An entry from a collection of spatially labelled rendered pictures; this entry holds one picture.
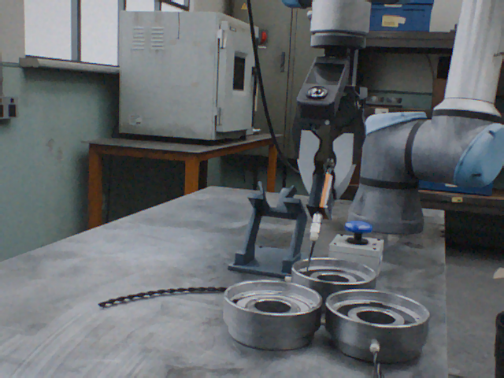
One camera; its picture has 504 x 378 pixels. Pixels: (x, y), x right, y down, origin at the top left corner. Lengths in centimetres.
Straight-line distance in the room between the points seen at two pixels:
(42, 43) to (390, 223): 215
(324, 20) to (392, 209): 49
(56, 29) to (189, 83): 68
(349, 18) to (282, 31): 382
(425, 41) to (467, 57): 295
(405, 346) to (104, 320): 32
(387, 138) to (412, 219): 17
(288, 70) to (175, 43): 172
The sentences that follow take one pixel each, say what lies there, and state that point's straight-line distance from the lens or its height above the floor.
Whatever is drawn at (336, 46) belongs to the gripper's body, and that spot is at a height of 112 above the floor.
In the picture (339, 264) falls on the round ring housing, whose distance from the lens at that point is 79.
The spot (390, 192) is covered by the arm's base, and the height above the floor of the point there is 88.
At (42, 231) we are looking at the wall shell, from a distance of 288.
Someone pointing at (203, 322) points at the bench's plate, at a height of 80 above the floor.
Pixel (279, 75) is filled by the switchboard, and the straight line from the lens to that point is 456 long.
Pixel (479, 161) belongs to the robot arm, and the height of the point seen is 96.
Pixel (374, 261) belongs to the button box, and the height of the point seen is 83.
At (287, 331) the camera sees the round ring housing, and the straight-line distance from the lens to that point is 59.
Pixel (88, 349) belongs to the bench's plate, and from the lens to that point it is 61.
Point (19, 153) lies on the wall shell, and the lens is 270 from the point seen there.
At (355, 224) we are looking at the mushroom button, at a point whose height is 87.
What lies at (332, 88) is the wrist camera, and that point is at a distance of 71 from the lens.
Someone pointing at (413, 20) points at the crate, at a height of 158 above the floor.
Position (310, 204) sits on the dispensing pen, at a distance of 75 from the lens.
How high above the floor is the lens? 105
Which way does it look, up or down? 10 degrees down
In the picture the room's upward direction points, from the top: 3 degrees clockwise
